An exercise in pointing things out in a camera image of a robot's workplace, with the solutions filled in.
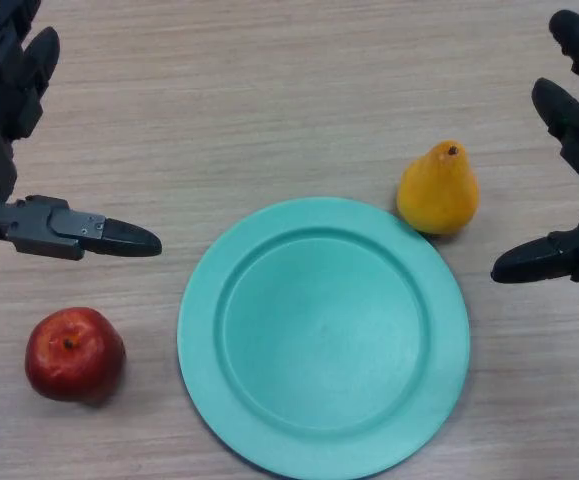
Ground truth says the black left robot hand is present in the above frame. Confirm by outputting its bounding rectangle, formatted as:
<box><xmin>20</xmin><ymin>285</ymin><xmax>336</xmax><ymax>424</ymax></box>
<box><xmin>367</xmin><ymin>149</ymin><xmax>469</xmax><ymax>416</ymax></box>
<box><xmin>0</xmin><ymin>0</ymin><xmax>164</xmax><ymax>267</ymax></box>

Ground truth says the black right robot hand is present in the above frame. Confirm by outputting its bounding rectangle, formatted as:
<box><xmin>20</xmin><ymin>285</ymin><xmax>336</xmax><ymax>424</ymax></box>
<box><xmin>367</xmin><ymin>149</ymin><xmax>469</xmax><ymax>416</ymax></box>
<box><xmin>490</xmin><ymin>9</ymin><xmax>579</xmax><ymax>285</ymax></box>

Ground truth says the red apple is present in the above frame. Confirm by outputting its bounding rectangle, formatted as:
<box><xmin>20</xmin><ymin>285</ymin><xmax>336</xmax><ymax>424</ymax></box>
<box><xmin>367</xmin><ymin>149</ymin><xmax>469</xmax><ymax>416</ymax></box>
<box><xmin>24</xmin><ymin>306</ymin><xmax>127</xmax><ymax>406</ymax></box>

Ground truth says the green round plate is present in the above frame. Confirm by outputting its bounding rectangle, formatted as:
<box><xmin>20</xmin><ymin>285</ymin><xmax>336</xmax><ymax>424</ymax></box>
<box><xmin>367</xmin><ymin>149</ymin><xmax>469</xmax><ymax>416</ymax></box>
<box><xmin>176</xmin><ymin>196</ymin><xmax>471</xmax><ymax>480</ymax></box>

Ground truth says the yellow pear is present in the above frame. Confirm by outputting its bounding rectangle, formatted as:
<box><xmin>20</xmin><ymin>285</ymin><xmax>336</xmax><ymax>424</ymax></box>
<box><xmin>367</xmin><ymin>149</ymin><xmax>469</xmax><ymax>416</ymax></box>
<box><xmin>395</xmin><ymin>140</ymin><xmax>481</xmax><ymax>236</ymax></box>

